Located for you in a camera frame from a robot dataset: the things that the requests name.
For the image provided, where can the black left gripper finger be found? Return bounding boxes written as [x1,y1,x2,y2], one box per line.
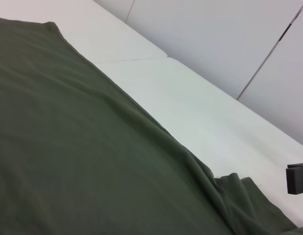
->
[285,161,303,195]

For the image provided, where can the dark green printed T-shirt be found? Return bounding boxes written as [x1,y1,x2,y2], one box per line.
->
[0,16,303,235]

